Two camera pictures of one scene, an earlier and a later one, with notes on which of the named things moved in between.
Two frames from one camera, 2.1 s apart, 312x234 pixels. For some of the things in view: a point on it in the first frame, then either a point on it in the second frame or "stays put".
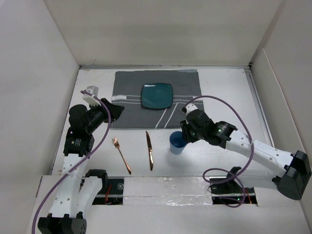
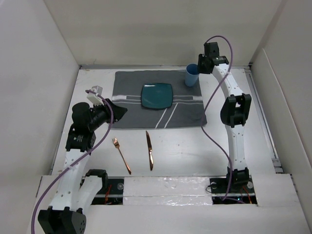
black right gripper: (185, 126) → (201, 69)
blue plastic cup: (177, 142) → (191, 75)
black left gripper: (114, 110) stays put
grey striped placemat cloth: (127, 90) stays put
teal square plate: (157, 95) stays put
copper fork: (117, 145) stays put
